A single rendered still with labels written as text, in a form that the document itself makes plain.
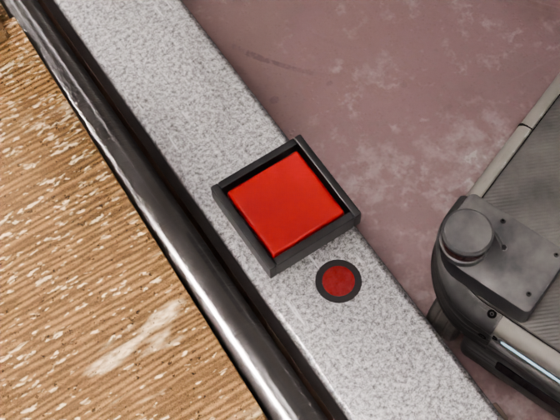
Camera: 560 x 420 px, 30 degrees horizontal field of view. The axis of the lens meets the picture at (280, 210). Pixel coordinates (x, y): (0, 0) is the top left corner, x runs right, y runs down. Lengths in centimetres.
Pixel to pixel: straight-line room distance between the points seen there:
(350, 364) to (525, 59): 130
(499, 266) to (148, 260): 80
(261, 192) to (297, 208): 3
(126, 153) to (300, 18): 121
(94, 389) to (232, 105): 24
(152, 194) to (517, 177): 88
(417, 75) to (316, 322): 122
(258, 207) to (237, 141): 6
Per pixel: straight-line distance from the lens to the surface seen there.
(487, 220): 141
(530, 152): 157
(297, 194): 73
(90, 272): 71
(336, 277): 72
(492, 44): 195
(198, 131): 77
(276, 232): 72
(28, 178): 75
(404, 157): 181
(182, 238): 73
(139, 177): 76
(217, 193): 73
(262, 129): 77
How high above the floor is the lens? 158
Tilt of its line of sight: 64 degrees down
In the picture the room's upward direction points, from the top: 2 degrees counter-clockwise
